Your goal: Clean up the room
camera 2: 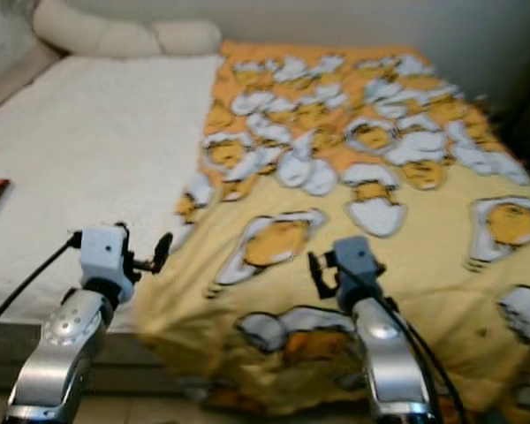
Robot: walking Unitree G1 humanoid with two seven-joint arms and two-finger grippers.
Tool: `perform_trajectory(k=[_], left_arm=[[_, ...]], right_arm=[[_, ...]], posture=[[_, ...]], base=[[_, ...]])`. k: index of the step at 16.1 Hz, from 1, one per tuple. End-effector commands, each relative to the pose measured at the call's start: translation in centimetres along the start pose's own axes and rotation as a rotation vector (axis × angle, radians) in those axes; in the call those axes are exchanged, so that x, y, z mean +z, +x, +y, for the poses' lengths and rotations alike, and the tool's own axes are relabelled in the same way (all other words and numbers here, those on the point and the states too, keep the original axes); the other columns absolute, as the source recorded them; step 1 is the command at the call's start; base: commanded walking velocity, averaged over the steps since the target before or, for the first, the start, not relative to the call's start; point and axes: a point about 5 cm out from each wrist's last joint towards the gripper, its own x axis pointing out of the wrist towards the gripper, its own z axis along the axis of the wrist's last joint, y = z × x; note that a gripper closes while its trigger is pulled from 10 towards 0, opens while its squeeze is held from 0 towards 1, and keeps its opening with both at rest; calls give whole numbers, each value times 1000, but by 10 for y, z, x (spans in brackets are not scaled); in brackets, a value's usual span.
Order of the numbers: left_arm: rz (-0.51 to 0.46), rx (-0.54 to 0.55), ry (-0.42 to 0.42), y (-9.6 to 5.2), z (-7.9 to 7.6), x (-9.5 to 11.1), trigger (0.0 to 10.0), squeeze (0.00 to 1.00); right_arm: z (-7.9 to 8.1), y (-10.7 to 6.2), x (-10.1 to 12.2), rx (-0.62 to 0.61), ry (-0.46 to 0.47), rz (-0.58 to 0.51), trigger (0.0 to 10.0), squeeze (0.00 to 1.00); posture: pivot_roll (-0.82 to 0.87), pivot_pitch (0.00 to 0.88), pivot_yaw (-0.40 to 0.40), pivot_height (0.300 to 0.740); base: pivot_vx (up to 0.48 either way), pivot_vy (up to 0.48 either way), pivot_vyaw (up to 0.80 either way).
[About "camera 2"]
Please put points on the orange cartoon egg blanket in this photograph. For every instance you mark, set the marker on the orange cartoon egg blanket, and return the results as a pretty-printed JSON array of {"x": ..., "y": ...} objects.
[{"x": 344, "y": 132}]

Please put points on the white quilted mattress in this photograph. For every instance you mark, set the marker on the white quilted mattress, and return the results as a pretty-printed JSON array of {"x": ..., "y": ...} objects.
[{"x": 97, "y": 150}]

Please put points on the grey bed base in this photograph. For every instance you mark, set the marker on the grey bed base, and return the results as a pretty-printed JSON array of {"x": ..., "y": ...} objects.
[{"x": 26, "y": 358}]

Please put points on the beige bolster pillow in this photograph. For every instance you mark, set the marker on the beige bolster pillow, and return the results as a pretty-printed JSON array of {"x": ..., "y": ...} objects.
[{"x": 97, "y": 34}]

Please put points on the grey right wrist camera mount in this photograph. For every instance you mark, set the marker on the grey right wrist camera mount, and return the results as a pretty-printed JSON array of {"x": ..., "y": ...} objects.
[{"x": 358, "y": 261}]

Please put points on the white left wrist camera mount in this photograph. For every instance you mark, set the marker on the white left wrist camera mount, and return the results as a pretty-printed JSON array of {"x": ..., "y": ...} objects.
[{"x": 102, "y": 252}]

